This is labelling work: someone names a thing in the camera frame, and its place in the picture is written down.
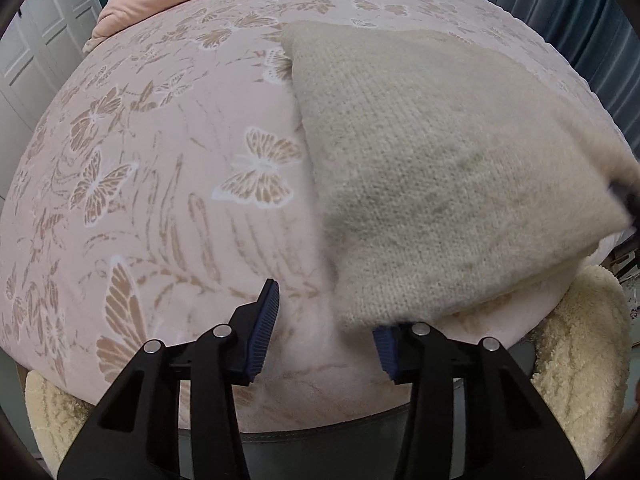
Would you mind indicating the cream fluffy rug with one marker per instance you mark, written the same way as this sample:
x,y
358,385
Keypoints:
x,y
585,350

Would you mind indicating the beige sweater with black hearts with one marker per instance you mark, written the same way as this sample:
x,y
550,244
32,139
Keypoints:
x,y
450,175

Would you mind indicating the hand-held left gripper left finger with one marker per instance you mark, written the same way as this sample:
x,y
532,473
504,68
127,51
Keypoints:
x,y
260,332

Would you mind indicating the dark leather bed frame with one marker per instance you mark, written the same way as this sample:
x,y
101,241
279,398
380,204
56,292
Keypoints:
x,y
320,447

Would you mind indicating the pink butterfly print blanket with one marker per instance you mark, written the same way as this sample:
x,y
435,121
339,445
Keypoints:
x,y
175,185

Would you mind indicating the grey-blue curtain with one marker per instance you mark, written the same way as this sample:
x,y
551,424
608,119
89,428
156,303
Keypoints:
x,y
560,20

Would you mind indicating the white wardrobe doors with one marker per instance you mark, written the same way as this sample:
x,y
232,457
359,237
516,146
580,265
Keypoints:
x,y
35,50

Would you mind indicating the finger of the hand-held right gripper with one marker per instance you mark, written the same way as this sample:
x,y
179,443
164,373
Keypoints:
x,y
624,200

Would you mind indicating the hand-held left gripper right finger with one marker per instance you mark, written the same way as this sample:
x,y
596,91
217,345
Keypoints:
x,y
387,355

